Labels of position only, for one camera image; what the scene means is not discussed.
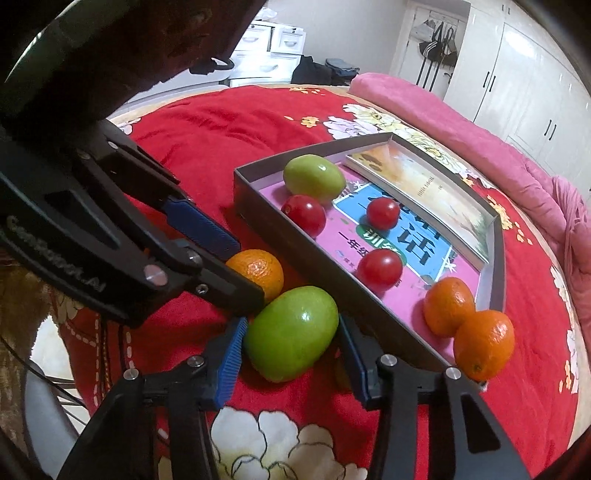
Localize large orange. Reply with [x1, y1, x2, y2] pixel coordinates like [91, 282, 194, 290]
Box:
[454, 310, 515, 382]

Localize pink quilt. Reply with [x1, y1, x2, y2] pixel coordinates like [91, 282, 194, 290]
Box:
[349, 73, 590, 329]

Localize black bag on floor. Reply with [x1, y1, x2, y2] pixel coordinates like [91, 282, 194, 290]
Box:
[290, 55, 360, 86]

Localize white drawer cabinet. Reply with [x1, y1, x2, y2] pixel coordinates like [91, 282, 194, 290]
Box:
[225, 5, 307, 87]

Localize pink exercise book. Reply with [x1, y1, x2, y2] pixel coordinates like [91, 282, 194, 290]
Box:
[258, 163, 482, 361]

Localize orange tangerine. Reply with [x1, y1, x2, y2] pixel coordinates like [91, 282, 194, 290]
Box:
[423, 277, 476, 338]

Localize red cherry tomato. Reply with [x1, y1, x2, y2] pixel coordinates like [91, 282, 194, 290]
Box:
[356, 249, 403, 291]
[366, 197, 401, 231]
[281, 194, 327, 238]

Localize yellow picture book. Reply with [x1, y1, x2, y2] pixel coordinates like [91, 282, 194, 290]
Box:
[345, 139, 493, 266]

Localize white wardrobe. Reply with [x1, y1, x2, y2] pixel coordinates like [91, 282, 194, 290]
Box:
[444, 1, 590, 200]

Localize grey cardboard box tray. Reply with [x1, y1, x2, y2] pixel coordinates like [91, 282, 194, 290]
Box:
[235, 133, 506, 370]

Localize small orange mandarin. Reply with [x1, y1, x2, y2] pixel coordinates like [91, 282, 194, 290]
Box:
[225, 249, 284, 303]

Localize red floral blanket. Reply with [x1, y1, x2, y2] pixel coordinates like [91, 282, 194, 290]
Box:
[52, 86, 584, 479]

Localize green mango fruit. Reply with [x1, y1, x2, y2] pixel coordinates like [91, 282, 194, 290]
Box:
[243, 286, 339, 383]

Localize green apple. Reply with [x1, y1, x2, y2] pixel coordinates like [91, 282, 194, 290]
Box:
[283, 154, 346, 204]

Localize hanging bags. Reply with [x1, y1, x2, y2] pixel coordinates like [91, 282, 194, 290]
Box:
[419, 22, 459, 67]

